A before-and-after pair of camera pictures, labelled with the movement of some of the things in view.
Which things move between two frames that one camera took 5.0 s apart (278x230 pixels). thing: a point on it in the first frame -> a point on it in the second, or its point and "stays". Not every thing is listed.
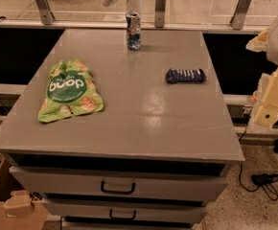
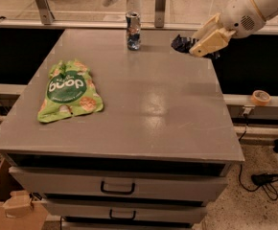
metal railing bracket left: (46, 12) stays
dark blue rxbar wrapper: (186, 76) -> (183, 44)
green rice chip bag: (71, 90) stays
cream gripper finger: (259, 43) -> (241, 14)
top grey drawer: (125, 183) stays
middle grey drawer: (132, 209) stays
